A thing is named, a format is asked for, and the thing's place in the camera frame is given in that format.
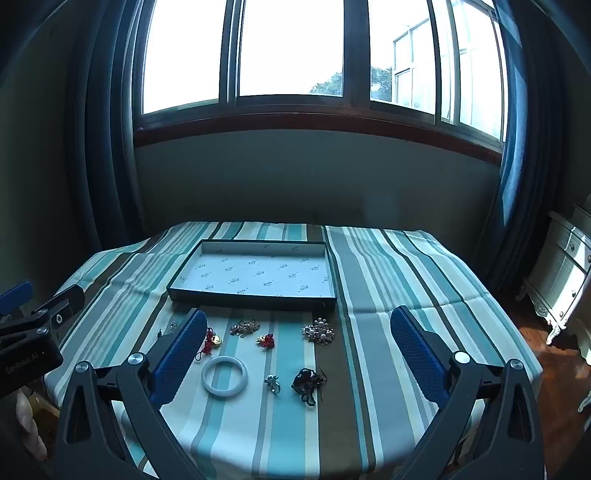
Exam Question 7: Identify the white jade bangle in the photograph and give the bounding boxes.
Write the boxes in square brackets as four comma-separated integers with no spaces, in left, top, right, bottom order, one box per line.
[202,355,249,397]

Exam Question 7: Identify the green cardboard tray box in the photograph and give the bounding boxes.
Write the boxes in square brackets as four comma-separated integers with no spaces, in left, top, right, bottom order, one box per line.
[166,239,338,312]

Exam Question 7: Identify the striped teal tablecloth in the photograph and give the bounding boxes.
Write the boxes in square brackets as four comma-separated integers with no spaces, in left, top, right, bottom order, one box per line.
[44,220,543,480]

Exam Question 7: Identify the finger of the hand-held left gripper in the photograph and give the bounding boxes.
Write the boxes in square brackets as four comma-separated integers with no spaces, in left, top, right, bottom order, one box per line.
[0,281,35,318]
[0,285,86,344]

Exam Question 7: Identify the window with dark frame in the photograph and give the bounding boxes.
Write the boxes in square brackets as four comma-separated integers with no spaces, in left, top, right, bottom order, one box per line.
[134,0,509,153]

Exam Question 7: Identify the red knot charm gold bell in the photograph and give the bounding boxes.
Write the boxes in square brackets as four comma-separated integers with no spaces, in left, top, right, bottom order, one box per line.
[196,327,222,361]

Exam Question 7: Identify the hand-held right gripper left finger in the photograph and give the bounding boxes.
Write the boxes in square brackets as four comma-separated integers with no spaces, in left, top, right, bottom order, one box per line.
[55,308,218,480]

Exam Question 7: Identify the white carved cabinet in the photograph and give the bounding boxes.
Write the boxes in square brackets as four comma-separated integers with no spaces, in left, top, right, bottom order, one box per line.
[517,194,591,347]

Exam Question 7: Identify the brown wooden window sill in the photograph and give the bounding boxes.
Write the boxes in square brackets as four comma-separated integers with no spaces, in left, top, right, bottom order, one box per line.
[134,113,504,164]

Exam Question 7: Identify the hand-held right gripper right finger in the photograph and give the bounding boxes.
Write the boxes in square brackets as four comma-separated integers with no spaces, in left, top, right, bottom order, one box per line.
[390,305,548,480]

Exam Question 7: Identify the dark blue curtain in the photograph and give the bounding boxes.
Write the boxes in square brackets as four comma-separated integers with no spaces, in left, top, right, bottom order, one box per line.
[494,0,559,296]
[69,0,148,259]

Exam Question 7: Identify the gold crystal brooch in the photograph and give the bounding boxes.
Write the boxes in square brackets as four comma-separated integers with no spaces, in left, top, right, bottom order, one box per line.
[229,318,260,337]

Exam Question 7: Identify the dark bead bracelet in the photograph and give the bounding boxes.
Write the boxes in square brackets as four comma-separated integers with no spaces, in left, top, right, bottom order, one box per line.
[291,367,328,407]

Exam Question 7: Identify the person's left hand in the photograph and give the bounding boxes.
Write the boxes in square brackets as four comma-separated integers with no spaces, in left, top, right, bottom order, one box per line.
[15,387,49,462]

